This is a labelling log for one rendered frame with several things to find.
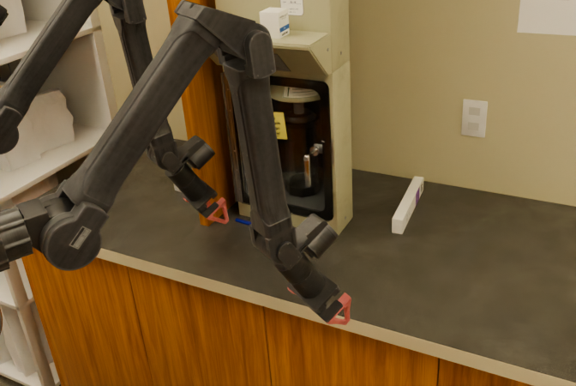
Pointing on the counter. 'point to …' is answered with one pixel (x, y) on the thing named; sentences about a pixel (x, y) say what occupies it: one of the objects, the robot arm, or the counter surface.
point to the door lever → (309, 165)
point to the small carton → (275, 21)
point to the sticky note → (280, 125)
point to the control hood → (303, 52)
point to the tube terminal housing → (328, 24)
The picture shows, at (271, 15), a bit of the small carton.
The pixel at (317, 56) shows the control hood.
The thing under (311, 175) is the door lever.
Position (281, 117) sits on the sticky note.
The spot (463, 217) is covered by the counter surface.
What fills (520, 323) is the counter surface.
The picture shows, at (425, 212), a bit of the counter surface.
